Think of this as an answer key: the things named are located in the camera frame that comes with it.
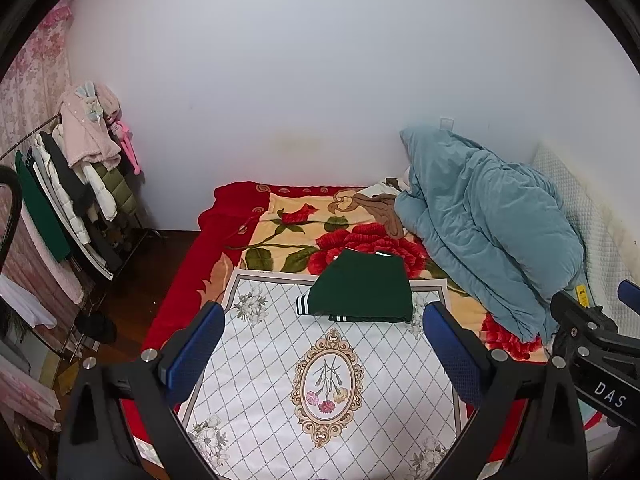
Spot red floral blanket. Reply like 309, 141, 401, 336
140, 182, 603, 461

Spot olive puffer jacket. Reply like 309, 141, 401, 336
97, 164, 139, 222

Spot tan cloth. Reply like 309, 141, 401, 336
331, 191, 410, 239

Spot hanging black garment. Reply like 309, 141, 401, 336
40, 131, 125, 273

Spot pink fleece jacket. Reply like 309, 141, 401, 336
57, 80, 124, 172

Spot white floral patterned sheet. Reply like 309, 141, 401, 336
175, 269, 470, 480

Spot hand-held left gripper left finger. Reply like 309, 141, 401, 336
55, 302, 227, 480

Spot pink floral curtain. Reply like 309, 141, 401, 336
0, 0, 77, 163

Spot white hanging cloth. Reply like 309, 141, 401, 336
0, 274, 57, 330

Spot green jacket with white sleeves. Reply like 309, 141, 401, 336
296, 249, 414, 325

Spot blue duvet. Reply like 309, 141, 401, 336
395, 125, 587, 345

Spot pink hanging blanket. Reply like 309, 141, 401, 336
2, 202, 87, 332

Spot black round frame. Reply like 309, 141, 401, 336
0, 166, 24, 263

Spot pink floral cloth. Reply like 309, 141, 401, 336
0, 354, 62, 432

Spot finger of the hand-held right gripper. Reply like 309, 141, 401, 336
617, 279, 640, 317
550, 290, 622, 343

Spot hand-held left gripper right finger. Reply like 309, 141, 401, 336
422, 302, 589, 480

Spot metal clothes rack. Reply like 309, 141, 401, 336
0, 112, 163, 363

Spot hanging green garment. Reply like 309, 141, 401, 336
14, 151, 74, 264

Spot white quilted pillow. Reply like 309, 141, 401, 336
529, 141, 640, 313

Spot pink plush toy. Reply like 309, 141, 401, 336
111, 119, 144, 177

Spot black slippers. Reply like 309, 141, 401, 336
74, 309, 119, 346

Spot white puffer jacket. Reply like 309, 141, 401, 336
37, 145, 120, 243

